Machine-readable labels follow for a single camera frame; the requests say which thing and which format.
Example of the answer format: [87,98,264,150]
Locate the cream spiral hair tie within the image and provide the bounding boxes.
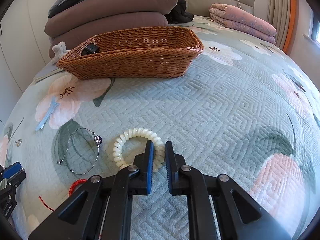
[112,127,166,173]

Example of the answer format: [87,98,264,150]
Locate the brown wicker basket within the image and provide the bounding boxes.
[57,27,204,80]

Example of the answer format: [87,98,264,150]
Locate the floral green bedspread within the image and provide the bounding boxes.
[1,16,319,239]

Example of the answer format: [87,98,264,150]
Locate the beige orange curtain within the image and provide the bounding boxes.
[267,0,298,54]

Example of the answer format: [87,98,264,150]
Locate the brown folded quilt upper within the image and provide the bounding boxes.
[44,0,180,38]

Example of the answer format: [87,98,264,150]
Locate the small silver earring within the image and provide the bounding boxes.
[15,139,22,147]

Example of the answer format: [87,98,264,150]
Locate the white wardrobe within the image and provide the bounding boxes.
[1,0,56,127]

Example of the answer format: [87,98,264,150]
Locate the light blue hair clip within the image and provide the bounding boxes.
[35,96,60,132]

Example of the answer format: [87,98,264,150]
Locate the black garment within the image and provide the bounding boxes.
[164,0,194,24]

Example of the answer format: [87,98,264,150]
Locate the window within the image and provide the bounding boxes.
[310,12,320,43]

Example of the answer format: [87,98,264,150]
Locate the pink folded quilt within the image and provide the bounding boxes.
[209,3,277,44]

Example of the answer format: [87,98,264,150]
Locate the silver bangle with bead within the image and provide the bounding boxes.
[56,127,102,176]

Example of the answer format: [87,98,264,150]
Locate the brown folded quilt lower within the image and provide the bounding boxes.
[50,12,169,50]

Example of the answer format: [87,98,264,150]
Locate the black hair claw clip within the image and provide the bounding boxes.
[81,43,100,56]

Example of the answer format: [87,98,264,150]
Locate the brown folded quilt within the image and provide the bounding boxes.
[44,0,180,38]
[50,12,169,50]

